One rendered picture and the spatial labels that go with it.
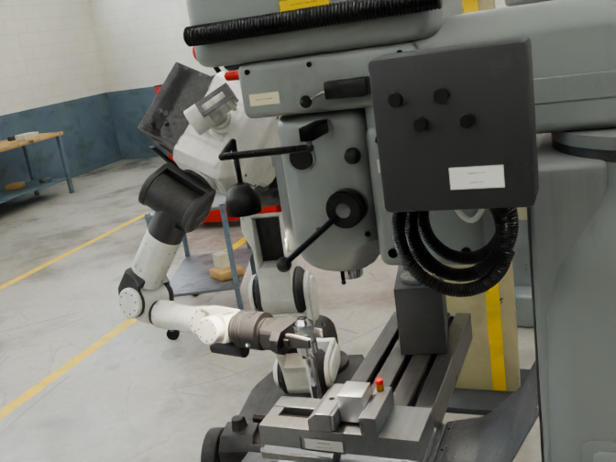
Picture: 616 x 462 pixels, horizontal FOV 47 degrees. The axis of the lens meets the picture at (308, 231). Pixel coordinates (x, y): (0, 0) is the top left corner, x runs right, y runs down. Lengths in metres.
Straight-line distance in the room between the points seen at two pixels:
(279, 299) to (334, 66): 1.04
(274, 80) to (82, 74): 11.36
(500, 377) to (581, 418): 2.20
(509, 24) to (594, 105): 0.18
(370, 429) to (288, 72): 0.70
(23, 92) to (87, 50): 1.73
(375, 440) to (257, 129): 0.77
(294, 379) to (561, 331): 1.29
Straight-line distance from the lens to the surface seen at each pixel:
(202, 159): 1.72
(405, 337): 1.86
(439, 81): 0.93
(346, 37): 1.21
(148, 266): 1.79
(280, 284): 2.11
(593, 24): 1.16
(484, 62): 0.92
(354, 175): 1.28
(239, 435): 2.27
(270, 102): 1.28
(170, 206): 1.71
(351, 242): 1.32
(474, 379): 3.49
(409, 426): 1.47
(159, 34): 12.26
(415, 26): 1.18
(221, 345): 1.71
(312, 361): 1.59
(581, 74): 1.17
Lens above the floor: 1.78
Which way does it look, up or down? 16 degrees down
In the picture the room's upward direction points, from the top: 9 degrees counter-clockwise
